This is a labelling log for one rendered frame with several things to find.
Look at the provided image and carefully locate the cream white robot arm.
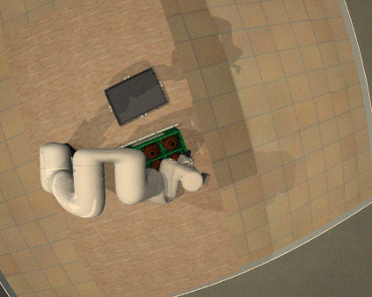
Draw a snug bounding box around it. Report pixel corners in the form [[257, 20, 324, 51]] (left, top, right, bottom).
[[40, 142, 211, 218]]

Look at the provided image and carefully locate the dark green crate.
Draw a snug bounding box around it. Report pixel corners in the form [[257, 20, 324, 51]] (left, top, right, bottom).
[[124, 127, 187, 168]]

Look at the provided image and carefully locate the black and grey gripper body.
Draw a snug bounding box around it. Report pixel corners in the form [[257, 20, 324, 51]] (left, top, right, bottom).
[[177, 155, 193, 164]]

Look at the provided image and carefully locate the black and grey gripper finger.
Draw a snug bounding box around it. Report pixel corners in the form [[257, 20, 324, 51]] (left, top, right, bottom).
[[184, 150, 191, 158]]

